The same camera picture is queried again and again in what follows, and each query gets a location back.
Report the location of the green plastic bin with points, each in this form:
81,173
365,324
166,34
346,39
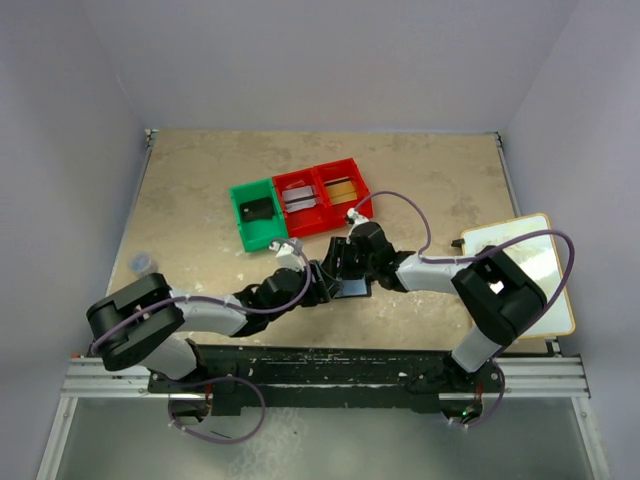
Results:
258,235

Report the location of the black leather card holder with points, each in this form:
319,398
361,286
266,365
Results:
353,288

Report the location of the middle red plastic bin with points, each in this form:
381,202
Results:
305,222

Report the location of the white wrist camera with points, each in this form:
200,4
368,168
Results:
354,218
287,254

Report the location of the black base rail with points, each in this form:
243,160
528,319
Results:
277,377

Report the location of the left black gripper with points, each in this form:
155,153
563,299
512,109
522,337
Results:
322,288

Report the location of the aluminium frame profile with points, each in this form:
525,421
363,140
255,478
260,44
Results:
555,377

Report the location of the red plastic bin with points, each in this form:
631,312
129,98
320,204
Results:
305,222
334,215

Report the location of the black card holder in bin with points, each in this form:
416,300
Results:
257,209

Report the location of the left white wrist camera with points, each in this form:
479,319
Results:
287,254

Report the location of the right red plastic bin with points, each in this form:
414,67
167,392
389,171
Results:
334,215

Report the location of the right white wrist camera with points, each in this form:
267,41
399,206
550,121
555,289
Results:
354,218

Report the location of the silver cards stack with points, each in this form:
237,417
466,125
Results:
299,198

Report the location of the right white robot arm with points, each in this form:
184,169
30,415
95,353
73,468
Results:
502,300

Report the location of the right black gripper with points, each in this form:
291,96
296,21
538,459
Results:
340,248

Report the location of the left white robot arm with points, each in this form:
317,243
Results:
139,324

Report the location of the gold cards stack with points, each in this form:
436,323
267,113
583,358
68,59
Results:
342,190

